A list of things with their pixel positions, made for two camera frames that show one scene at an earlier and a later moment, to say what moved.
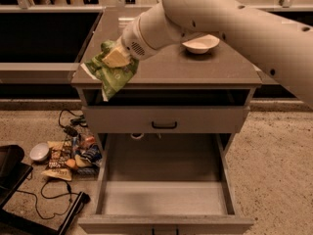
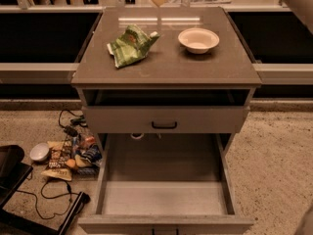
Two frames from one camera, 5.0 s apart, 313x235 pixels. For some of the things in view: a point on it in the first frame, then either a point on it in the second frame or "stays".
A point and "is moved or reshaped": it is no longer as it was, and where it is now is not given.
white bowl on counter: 201,44 stays
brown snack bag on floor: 57,166 stays
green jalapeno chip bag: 111,77 is moved or reshaped
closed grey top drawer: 160,119 stays
